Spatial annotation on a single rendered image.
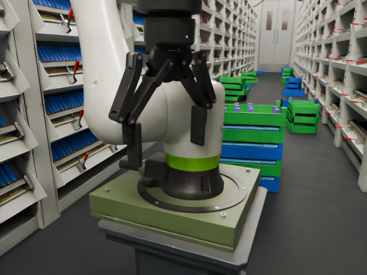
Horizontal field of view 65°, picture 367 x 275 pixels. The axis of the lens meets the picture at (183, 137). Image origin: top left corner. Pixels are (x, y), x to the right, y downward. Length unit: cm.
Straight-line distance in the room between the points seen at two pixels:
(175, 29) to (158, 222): 37
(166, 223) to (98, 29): 41
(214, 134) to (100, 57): 27
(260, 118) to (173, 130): 79
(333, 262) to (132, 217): 68
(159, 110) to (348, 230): 93
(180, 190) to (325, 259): 61
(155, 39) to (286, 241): 87
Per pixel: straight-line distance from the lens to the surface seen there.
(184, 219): 56
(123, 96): 40
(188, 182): 61
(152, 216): 59
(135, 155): 43
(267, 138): 132
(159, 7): 40
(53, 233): 119
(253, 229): 63
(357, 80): 217
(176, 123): 55
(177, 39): 41
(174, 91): 55
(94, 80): 55
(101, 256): 103
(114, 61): 57
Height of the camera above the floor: 63
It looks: 17 degrees down
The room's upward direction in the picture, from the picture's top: straight up
